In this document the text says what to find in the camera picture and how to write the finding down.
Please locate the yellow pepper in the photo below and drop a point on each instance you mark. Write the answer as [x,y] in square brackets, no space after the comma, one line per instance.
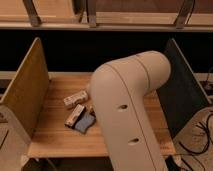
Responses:
[90,109]

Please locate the right black side panel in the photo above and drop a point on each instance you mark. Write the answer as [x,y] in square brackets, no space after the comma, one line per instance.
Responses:
[183,100]

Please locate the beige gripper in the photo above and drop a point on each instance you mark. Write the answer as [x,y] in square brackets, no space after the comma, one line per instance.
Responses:
[75,99]

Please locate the wooden shelf with brackets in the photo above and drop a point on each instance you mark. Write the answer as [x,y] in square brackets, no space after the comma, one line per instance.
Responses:
[108,15]

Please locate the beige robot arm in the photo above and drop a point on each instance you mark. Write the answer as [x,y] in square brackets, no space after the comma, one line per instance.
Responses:
[117,89]

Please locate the left wooden side panel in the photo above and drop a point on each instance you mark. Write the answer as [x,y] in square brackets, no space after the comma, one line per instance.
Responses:
[23,99]

